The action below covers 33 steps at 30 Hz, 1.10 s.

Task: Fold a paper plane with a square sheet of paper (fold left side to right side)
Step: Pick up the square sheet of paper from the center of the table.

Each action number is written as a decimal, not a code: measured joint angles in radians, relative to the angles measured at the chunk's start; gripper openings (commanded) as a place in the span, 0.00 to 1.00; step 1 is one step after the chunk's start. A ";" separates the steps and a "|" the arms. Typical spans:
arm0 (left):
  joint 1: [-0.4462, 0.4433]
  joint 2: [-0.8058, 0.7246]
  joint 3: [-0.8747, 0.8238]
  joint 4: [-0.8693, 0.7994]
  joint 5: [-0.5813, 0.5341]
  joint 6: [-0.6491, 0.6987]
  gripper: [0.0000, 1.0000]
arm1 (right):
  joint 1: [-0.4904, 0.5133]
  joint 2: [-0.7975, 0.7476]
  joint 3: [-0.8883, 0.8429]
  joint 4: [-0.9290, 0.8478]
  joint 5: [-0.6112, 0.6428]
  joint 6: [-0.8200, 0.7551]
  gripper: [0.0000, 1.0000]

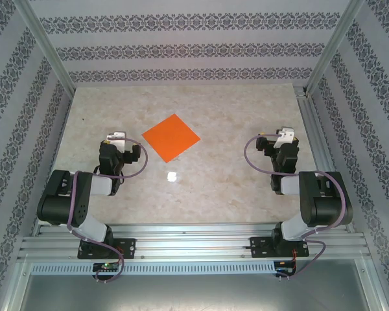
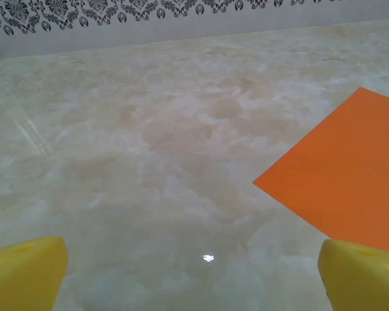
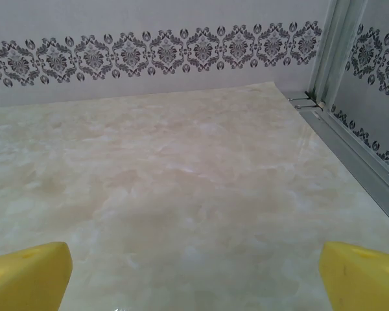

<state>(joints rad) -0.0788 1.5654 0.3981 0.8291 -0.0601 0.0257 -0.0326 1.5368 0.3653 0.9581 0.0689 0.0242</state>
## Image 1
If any slotted grey cable duct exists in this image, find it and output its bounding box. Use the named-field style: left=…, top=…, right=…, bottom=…
left=30, top=260, right=277, bottom=276

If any aluminium side rail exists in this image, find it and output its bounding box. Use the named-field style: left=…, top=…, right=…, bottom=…
left=293, top=84, right=356, bottom=234

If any long aluminium mounting rail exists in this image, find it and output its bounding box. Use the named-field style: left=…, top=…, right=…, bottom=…
left=18, top=222, right=373, bottom=260

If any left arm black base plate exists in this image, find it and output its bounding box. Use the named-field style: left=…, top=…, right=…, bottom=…
left=77, top=238, right=137, bottom=260

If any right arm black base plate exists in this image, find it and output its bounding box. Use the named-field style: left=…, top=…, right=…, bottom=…
left=249, top=236, right=310, bottom=259

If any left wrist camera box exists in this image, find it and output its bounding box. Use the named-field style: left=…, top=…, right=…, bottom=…
left=106, top=131, right=128, bottom=144

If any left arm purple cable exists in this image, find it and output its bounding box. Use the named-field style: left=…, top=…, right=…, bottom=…
left=66, top=137, right=149, bottom=285

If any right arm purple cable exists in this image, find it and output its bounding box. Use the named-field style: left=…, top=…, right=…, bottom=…
left=244, top=132, right=348, bottom=280

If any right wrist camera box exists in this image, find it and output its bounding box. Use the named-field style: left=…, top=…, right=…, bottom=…
left=276, top=127, right=295, bottom=144

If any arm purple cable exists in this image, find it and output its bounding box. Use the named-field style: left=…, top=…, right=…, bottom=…
left=244, top=132, right=348, bottom=280
left=66, top=137, right=149, bottom=285

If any grey metal sheet panel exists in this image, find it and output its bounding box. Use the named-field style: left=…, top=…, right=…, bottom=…
left=6, top=259, right=388, bottom=311

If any aluminium frame post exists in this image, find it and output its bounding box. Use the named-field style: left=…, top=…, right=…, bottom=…
left=12, top=0, right=76, bottom=98
left=304, top=0, right=366, bottom=98

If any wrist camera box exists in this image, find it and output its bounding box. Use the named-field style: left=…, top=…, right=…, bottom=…
left=106, top=131, right=128, bottom=144
left=276, top=127, right=295, bottom=144

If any orange paper sheet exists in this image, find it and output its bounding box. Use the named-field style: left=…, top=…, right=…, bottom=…
left=141, top=113, right=202, bottom=163

